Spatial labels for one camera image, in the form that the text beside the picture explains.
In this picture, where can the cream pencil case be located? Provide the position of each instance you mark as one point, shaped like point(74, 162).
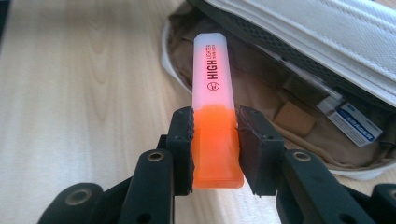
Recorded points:
point(311, 34)

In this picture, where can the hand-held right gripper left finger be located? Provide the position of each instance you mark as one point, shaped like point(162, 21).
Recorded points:
point(182, 149)

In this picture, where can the white eraser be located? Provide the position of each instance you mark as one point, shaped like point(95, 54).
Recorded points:
point(355, 123)

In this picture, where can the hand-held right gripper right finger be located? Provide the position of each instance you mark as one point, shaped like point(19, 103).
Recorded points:
point(260, 152)

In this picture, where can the orange highlighter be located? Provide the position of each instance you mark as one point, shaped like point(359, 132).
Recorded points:
point(214, 143)

